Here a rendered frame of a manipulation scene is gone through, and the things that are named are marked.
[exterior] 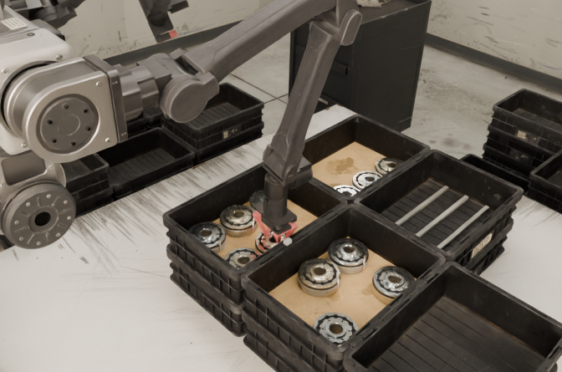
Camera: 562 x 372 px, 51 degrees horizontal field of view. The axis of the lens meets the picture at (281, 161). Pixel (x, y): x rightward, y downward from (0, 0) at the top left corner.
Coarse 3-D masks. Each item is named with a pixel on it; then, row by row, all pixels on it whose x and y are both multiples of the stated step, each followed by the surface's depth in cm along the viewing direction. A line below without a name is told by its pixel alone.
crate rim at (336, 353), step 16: (352, 208) 153; (320, 224) 147; (384, 224) 148; (416, 240) 143; (272, 256) 137; (432, 272) 134; (256, 288) 128; (272, 304) 125; (288, 320) 123; (304, 336) 120; (320, 336) 118; (352, 336) 118; (336, 352) 115
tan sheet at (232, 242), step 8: (288, 200) 172; (296, 208) 168; (304, 216) 166; (312, 216) 166; (264, 224) 162; (304, 224) 163; (256, 232) 159; (232, 240) 156; (240, 240) 156; (248, 240) 156; (224, 248) 153; (232, 248) 154; (224, 256) 151
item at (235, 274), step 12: (252, 168) 167; (228, 180) 162; (204, 192) 157; (324, 192) 159; (168, 216) 149; (324, 216) 150; (168, 228) 148; (180, 228) 144; (192, 240) 141; (204, 252) 138; (264, 252) 138; (216, 264) 136; (228, 264) 134; (252, 264) 134; (228, 276) 134; (240, 276) 133
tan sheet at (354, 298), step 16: (320, 256) 152; (368, 272) 147; (288, 288) 142; (352, 288) 142; (368, 288) 143; (288, 304) 138; (304, 304) 138; (320, 304) 138; (336, 304) 138; (352, 304) 138; (368, 304) 138; (384, 304) 138; (304, 320) 134; (368, 320) 134
